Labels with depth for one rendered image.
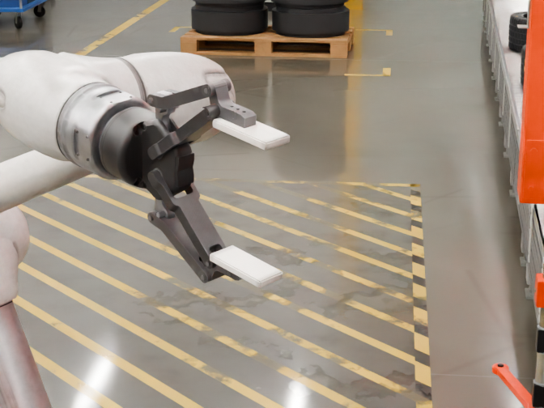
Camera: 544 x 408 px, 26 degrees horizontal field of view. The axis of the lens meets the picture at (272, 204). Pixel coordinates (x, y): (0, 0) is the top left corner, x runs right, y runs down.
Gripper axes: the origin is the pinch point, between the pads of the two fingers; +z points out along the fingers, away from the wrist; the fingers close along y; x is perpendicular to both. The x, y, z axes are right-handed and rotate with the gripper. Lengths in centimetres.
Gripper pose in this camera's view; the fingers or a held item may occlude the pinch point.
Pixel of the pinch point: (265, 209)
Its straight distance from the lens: 105.6
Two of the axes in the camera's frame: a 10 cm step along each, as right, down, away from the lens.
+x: 7.2, -2.7, 6.4
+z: 6.9, 3.4, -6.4
